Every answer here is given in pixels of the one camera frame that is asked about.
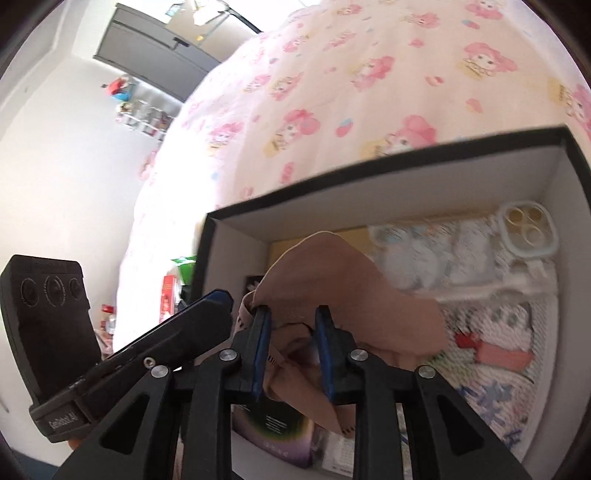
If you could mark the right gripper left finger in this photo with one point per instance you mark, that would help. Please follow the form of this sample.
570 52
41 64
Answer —
168 412

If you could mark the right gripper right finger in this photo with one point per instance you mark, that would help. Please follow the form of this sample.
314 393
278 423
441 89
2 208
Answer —
398 410

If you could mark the dark screen protector box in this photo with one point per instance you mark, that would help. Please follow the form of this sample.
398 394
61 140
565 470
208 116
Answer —
277 428

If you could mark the pink printed cloth bag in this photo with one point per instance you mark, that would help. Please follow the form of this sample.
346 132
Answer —
401 329

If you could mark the clear cartoon phone case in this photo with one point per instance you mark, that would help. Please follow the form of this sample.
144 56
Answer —
514 245

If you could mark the person's left hand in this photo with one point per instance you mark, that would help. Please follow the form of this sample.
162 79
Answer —
74 443

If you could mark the red packet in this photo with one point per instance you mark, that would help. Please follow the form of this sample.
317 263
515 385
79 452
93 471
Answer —
169 297

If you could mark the green snack packet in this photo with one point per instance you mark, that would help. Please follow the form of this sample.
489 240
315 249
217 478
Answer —
184 267

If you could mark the shelf with figurines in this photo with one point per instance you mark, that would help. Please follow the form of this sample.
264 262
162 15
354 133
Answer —
141 108

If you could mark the grey wardrobe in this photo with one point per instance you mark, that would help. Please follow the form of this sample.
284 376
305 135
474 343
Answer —
174 56

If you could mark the black cardboard storage box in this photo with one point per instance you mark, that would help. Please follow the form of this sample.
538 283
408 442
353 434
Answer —
546 165

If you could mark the pink cartoon print blanket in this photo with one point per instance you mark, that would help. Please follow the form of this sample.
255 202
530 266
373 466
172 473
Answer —
346 81

